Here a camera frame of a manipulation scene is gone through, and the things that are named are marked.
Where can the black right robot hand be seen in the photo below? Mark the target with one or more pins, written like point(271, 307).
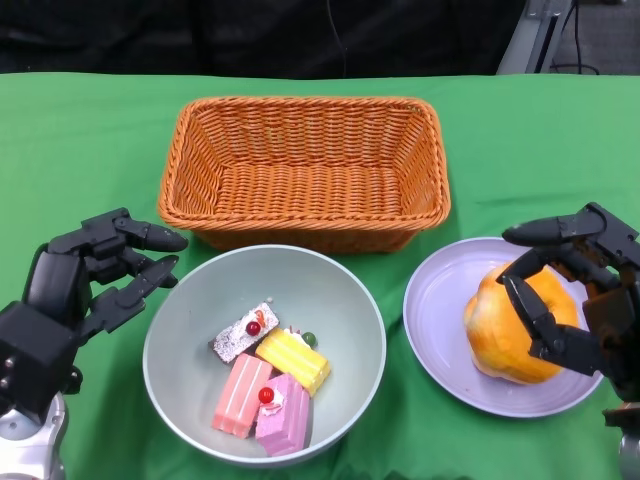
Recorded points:
point(615, 320)

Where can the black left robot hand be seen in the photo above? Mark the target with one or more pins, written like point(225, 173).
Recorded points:
point(55, 285)

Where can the orange bagel bread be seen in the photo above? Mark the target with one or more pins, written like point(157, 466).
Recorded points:
point(550, 300)
point(515, 370)

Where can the grey-green bowl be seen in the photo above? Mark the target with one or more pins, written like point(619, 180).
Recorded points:
point(200, 290)

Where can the pale lavender plate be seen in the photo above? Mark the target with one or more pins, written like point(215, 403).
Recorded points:
point(435, 310)

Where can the chocolate cake slice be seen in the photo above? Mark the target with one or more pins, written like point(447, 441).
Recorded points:
point(235, 340)

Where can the salmon striped cake slice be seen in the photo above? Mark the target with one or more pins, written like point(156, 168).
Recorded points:
point(240, 400)

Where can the yellow cake slice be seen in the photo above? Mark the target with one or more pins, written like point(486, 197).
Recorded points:
point(295, 360)

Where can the pink cake slice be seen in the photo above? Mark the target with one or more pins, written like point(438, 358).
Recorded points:
point(287, 420)

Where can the orange wicker basket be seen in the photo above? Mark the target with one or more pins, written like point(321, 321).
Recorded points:
point(310, 190)

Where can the green tablecloth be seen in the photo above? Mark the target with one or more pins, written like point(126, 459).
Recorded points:
point(525, 150)

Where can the black backdrop cloth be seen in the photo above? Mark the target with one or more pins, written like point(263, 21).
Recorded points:
point(150, 35)

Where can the grey metal stand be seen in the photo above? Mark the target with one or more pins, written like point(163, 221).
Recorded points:
point(525, 40)

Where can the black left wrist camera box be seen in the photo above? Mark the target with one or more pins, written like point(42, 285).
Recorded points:
point(35, 350)

